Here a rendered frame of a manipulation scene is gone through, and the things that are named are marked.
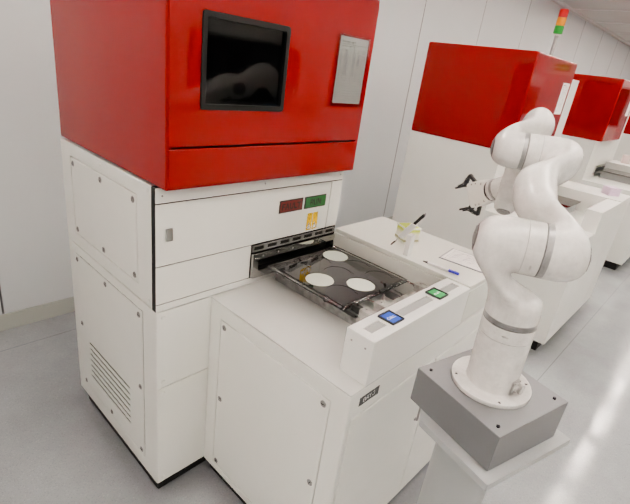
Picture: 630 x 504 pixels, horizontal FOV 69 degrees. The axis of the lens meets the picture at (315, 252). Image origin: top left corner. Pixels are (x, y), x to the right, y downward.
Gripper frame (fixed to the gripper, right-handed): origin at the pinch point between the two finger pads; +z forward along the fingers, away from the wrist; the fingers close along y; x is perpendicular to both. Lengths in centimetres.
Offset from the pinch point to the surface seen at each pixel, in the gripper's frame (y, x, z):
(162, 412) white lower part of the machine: -56, 126, 33
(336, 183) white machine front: 15, 47, 18
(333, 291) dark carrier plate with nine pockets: -25, 70, -3
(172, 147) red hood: 24, 117, -15
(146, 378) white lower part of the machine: -43, 129, 33
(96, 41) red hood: 62, 128, 7
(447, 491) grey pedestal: -78, 70, -42
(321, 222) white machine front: 0, 54, 24
